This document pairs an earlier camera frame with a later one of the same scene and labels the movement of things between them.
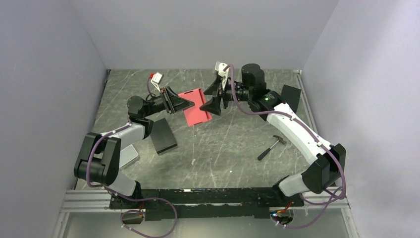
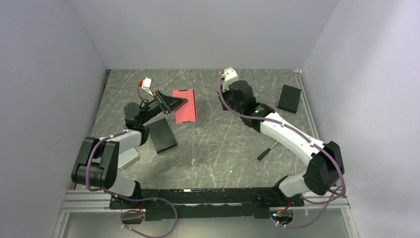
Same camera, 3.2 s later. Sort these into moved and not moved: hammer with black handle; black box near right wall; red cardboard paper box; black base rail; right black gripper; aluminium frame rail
Moved: red cardboard paper box; right black gripper
Not moved: hammer with black handle; aluminium frame rail; black base rail; black box near right wall
